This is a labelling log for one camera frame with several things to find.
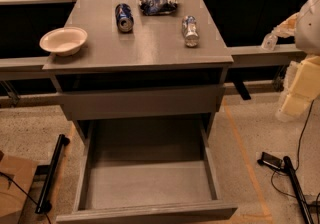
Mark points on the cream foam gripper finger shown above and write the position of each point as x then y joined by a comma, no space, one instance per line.
301,86

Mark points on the silver redbull can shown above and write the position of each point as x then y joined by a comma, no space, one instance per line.
189,31

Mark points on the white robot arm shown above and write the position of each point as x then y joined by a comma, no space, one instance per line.
307,28

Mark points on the grey drawer cabinet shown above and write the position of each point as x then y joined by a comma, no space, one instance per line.
146,72

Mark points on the open grey middle drawer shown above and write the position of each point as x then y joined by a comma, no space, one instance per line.
147,171

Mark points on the blue pepsi can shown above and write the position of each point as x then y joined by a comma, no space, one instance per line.
124,18

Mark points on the clear sanitizer bottle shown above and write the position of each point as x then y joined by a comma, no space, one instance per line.
269,42

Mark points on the black bar right floor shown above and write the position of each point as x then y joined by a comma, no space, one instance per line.
298,191

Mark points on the black bar floor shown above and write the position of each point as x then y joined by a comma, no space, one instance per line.
298,191
43,204

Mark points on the black device on floor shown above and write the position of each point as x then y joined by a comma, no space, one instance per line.
270,161

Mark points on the blue crumpled chip bag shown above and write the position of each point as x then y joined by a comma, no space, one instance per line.
158,7

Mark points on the white paper bowl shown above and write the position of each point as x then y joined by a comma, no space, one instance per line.
64,41

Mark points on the black bar left floor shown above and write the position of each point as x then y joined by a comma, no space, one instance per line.
43,204

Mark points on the cardboard box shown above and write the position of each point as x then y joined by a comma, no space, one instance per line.
12,199

